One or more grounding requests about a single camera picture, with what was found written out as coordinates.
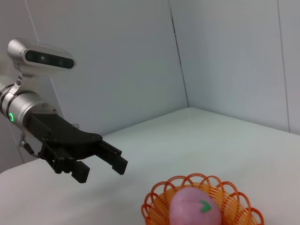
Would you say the grey cable with metal connector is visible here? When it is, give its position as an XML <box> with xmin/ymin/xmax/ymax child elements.
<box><xmin>19</xmin><ymin>131</ymin><xmax>44</xmax><ymax>158</ymax></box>

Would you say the pink toy peach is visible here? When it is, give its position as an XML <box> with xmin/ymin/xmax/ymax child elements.
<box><xmin>169</xmin><ymin>187</ymin><xmax>222</xmax><ymax>225</ymax></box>

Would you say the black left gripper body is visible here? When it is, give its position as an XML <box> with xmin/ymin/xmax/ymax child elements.
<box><xmin>25</xmin><ymin>113</ymin><xmax>103</xmax><ymax>162</ymax></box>

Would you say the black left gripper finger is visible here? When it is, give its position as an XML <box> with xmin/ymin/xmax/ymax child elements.
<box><xmin>95</xmin><ymin>140</ymin><xmax>129</xmax><ymax>176</ymax></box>
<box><xmin>40</xmin><ymin>142</ymin><xmax>91</xmax><ymax>184</ymax></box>

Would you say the silver depth camera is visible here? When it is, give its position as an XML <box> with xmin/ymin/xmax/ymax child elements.
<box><xmin>7</xmin><ymin>38</ymin><xmax>75</xmax><ymax>77</ymax></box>

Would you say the orange plastic wire basket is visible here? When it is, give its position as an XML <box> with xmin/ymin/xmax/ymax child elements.
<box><xmin>141</xmin><ymin>173</ymin><xmax>265</xmax><ymax>225</ymax></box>

